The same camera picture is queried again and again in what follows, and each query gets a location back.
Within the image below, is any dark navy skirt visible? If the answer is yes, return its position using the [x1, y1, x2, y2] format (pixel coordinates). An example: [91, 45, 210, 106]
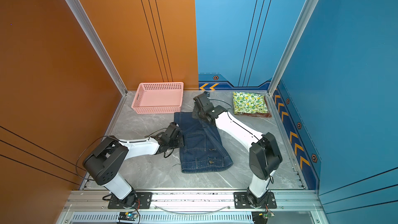
[174, 112, 233, 174]

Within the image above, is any lemon print skirt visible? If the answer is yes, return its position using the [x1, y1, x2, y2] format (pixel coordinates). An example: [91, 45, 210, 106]
[233, 92, 268, 114]

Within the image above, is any red plaid skirt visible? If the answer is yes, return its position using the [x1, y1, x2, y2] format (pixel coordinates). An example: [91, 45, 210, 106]
[236, 113, 272, 118]

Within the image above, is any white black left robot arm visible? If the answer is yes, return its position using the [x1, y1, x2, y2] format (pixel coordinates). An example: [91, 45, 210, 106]
[83, 132, 183, 208]

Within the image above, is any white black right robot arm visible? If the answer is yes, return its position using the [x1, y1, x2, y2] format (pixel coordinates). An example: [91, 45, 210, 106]
[192, 105, 283, 208]

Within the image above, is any pink perforated plastic basket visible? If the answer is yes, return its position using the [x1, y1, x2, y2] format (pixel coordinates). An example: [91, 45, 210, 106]
[131, 82, 184, 114]

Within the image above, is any green circuit board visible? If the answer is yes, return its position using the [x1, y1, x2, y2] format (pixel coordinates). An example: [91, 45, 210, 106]
[118, 212, 140, 224]

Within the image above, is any right circuit board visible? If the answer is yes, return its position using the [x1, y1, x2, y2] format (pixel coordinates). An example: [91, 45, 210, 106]
[251, 211, 275, 224]

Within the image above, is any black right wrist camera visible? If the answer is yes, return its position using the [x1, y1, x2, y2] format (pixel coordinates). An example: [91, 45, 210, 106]
[193, 91, 213, 111]

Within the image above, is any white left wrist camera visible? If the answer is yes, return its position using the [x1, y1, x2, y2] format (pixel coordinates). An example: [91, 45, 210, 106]
[162, 122, 181, 140]

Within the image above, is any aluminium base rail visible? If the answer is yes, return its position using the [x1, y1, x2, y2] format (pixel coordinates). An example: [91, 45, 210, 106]
[57, 189, 329, 224]

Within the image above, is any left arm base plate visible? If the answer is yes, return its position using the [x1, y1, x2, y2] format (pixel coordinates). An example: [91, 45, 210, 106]
[108, 191, 152, 209]

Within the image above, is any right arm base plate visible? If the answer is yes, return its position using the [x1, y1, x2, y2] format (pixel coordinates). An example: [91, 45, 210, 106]
[233, 191, 277, 209]

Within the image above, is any aluminium right corner post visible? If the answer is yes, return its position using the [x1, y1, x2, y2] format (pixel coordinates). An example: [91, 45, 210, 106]
[267, 0, 319, 96]

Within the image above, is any aluminium corner post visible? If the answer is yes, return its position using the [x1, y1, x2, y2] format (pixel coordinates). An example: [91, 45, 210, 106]
[65, 0, 128, 96]
[267, 0, 319, 96]

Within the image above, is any aluminium left corner post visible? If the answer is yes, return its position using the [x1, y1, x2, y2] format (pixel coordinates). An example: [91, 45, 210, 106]
[65, 0, 128, 96]

